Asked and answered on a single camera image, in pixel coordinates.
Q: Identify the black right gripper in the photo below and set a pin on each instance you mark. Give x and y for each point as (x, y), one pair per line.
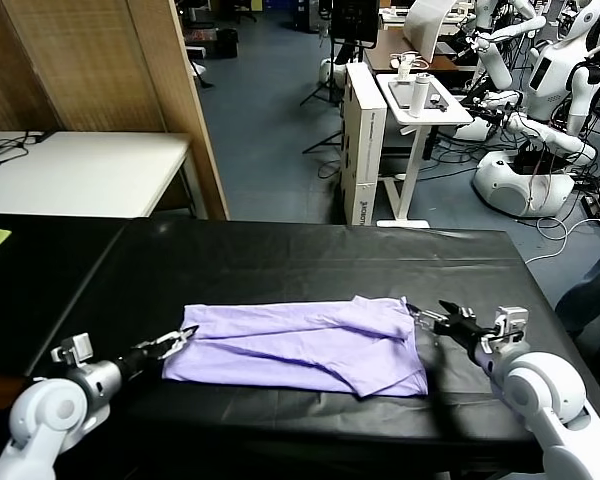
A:
(467, 332)

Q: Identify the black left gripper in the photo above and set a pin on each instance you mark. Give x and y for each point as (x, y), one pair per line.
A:
(139, 362)

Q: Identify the lavender t-shirt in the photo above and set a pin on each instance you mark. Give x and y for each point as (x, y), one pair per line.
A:
(290, 350)

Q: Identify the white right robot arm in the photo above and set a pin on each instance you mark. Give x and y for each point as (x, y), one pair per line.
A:
(545, 395)

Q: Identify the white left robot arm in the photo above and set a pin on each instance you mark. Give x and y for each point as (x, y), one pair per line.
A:
(50, 415)

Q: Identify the large black table cover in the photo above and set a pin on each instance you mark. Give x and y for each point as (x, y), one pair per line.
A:
(305, 265)

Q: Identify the white standing desk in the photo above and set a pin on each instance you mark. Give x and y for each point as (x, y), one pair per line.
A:
(415, 170)

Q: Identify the person's leg in jeans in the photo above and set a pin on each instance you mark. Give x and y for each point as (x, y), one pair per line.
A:
(590, 295)

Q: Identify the tall white cardboard box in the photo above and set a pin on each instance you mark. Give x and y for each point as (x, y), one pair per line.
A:
(362, 145)

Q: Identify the white table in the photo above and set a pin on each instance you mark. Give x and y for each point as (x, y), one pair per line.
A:
(80, 170)

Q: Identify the small black device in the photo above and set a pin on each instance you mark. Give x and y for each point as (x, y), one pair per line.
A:
(437, 101)

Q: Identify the white bottle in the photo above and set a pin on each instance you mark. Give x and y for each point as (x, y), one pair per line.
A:
(419, 95)

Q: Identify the grey laptop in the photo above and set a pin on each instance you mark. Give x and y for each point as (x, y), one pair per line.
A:
(400, 92)

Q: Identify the white humanoid robot with base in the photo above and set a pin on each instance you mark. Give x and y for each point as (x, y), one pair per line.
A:
(550, 85)

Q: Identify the white gadget on stand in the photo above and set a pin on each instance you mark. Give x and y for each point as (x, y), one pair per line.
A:
(405, 62)

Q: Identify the brown desk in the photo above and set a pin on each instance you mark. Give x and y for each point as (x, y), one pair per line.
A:
(380, 55)

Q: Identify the white curved panel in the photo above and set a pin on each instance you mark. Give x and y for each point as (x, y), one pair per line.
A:
(425, 25)

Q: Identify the black monitor on stand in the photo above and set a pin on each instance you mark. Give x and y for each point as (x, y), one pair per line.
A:
(355, 20)

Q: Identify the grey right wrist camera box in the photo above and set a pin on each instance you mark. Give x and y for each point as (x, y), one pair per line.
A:
(510, 325)

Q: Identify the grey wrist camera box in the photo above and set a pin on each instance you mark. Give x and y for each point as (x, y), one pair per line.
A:
(75, 347)
(510, 325)

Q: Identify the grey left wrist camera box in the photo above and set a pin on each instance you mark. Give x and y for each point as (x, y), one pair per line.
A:
(75, 347)

